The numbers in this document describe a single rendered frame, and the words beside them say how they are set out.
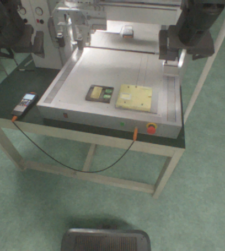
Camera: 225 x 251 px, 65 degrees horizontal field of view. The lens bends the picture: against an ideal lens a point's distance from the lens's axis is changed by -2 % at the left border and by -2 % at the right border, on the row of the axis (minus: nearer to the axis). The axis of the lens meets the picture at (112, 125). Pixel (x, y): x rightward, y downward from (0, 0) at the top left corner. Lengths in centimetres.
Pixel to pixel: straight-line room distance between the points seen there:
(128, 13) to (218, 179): 148
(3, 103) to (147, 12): 96
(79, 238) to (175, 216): 75
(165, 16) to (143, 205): 128
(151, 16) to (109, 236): 123
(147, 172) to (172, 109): 86
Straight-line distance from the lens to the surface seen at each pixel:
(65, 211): 157
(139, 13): 106
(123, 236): 123
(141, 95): 93
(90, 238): 124
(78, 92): 101
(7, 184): 184
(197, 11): 44
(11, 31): 52
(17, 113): 111
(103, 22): 98
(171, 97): 101
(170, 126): 88
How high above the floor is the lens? 148
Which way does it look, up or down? 49 degrees down
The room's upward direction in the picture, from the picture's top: straight up
